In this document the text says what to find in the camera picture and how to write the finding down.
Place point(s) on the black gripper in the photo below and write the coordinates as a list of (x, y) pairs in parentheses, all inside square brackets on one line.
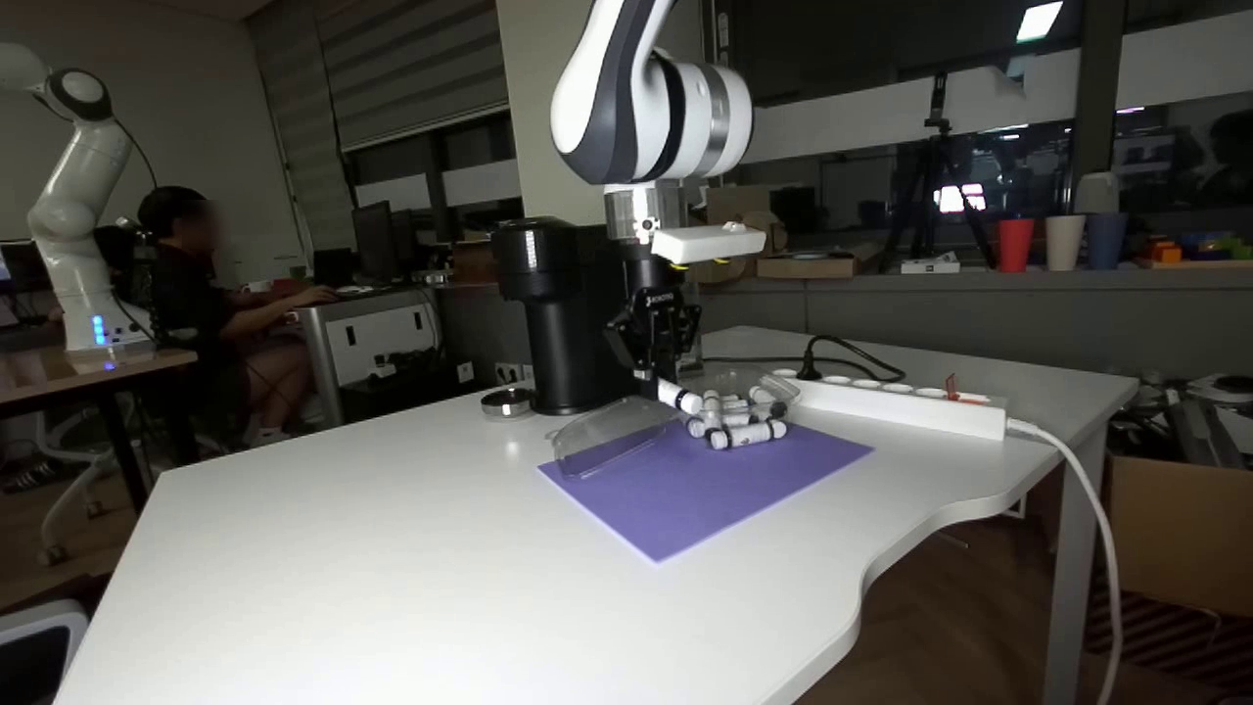
[(650, 294)]

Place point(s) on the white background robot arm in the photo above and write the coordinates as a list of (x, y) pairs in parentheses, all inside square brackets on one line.
[(77, 209)]

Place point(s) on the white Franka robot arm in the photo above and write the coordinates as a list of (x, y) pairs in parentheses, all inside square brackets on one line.
[(647, 91)]

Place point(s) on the black coffee machine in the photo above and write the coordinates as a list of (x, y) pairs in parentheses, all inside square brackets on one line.
[(561, 316)]

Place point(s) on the purple mat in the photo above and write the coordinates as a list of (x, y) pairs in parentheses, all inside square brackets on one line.
[(709, 488)]

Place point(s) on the round metal drip tray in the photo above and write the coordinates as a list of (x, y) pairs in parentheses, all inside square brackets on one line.
[(506, 401)]

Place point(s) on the flat brown box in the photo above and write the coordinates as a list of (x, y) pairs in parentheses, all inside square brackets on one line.
[(805, 266)]

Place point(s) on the white power strip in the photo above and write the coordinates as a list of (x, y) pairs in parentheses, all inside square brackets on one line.
[(902, 403)]

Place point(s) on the white drawer cabinet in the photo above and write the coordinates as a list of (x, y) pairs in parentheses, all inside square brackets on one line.
[(374, 347)]

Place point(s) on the small white box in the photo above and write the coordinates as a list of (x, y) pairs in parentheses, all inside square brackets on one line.
[(928, 265)]

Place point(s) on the red cup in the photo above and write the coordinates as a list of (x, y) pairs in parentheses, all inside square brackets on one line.
[(1014, 245)]

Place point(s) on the white cup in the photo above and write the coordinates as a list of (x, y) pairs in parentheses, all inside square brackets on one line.
[(1064, 241)]

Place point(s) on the seated person in black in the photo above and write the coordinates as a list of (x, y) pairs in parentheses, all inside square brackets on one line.
[(198, 300)]

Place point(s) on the blue cup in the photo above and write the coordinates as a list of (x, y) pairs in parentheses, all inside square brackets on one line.
[(1105, 241)]

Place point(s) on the orange and green toys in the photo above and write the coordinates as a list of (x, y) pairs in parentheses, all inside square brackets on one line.
[(1181, 247)]

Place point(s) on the large brown cardboard box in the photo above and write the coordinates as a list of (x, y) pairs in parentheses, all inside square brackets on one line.
[(1181, 531)]

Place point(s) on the wooden desk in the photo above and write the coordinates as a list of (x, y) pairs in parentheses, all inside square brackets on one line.
[(81, 375)]

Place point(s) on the white chair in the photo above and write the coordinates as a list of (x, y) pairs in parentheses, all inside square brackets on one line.
[(34, 651)]

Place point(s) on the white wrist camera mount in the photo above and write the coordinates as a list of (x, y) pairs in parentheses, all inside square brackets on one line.
[(706, 241)]

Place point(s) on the black camera tripod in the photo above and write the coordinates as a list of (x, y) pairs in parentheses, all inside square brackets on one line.
[(932, 180)]

